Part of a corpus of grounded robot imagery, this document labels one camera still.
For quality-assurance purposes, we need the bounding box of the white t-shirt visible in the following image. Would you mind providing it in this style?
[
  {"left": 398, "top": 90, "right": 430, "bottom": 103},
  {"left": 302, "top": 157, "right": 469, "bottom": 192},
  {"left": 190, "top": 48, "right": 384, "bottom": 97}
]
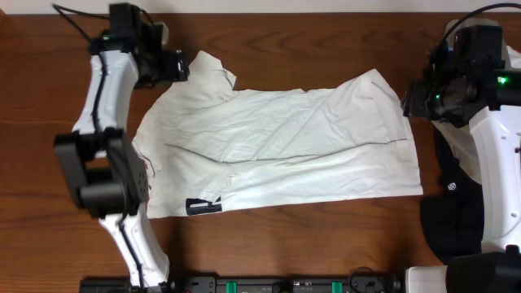
[{"left": 133, "top": 51, "right": 422, "bottom": 218}]

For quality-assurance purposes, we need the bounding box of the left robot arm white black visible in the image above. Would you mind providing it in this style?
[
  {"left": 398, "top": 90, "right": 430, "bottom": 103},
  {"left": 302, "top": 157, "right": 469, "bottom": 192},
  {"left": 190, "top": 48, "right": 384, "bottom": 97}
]
[{"left": 53, "top": 36, "right": 189, "bottom": 292}]

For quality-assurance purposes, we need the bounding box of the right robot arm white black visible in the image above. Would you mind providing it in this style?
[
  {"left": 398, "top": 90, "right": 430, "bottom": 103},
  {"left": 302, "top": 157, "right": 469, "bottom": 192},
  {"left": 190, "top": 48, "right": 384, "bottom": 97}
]
[{"left": 402, "top": 69, "right": 520, "bottom": 292}]

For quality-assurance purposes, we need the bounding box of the grey khaki garment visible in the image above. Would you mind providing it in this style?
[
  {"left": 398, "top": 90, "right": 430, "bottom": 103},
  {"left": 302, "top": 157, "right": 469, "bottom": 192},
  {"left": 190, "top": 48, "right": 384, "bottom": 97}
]
[{"left": 433, "top": 18, "right": 499, "bottom": 184}]

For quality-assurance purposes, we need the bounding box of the white garment in pile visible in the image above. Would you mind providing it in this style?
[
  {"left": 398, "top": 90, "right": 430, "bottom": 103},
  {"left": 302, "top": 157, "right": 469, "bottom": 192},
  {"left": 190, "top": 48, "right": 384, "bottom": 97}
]
[{"left": 506, "top": 46, "right": 521, "bottom": 69}]

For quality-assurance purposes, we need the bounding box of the black garment with logo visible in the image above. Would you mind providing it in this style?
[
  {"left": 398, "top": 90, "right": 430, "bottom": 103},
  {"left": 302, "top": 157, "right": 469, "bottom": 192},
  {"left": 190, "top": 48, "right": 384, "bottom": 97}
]
[{"left": 420, "top": 130, "right": 484, "bottom": 264}]

